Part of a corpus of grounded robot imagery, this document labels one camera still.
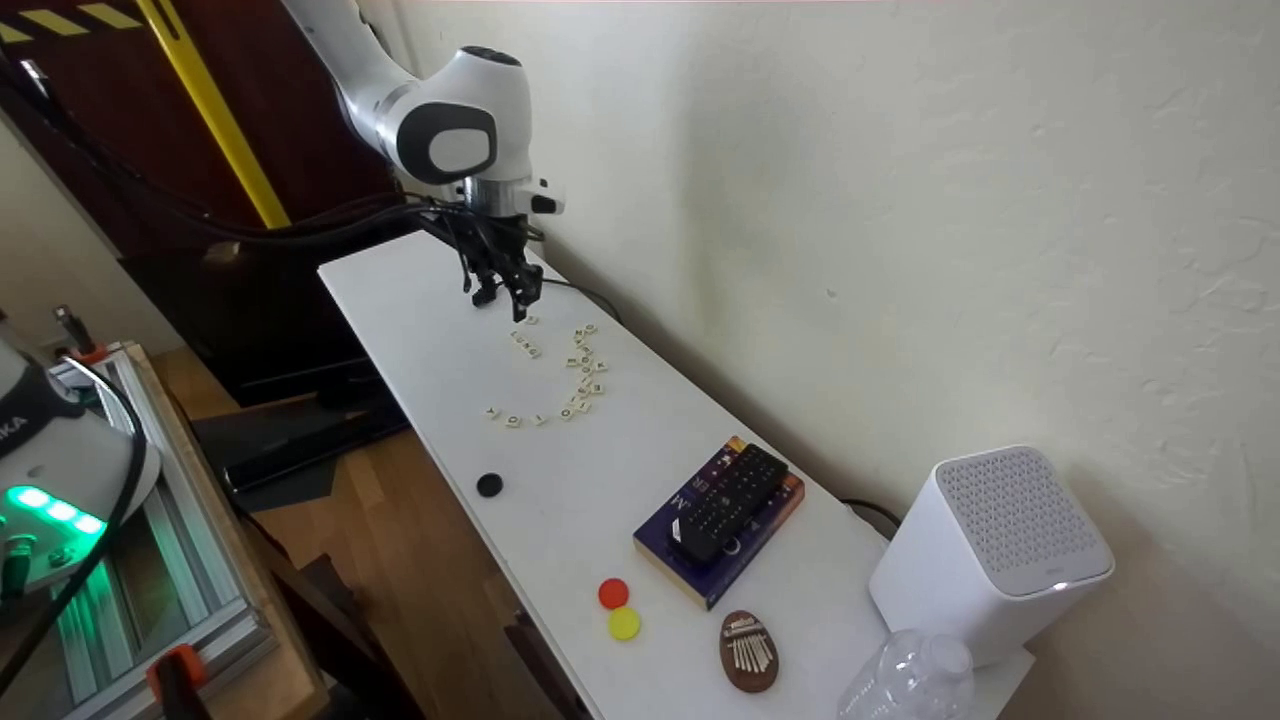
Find yellow black hazard tape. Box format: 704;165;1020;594
0;0;145;48

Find white mesh speaker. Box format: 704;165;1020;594
864;442;1122;672

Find aluminium frame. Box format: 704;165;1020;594
52;336;292;720

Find black remote control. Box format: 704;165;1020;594
660;440;792;566

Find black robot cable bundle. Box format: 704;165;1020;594
0;52;456;262

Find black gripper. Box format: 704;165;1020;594
442;209;549;324

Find dark brown cabinet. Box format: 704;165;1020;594
0;0;446;272

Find clear plastic bottle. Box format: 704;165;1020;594
834;628;989;720

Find black speaker cable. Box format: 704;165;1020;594
836;490;908;538

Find white device with green lights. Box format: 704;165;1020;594
0;336;167;610

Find brown oval object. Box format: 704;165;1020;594
716;607;786;696

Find yellow pole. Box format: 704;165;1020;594
132;0;295;238

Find black flat floor object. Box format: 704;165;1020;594
191;391;414;517

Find dark blue electronic box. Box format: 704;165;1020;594
627;430;807;615

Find black low bench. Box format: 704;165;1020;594
120;196;446;409

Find orange clamp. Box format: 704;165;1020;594
139;638;217;720

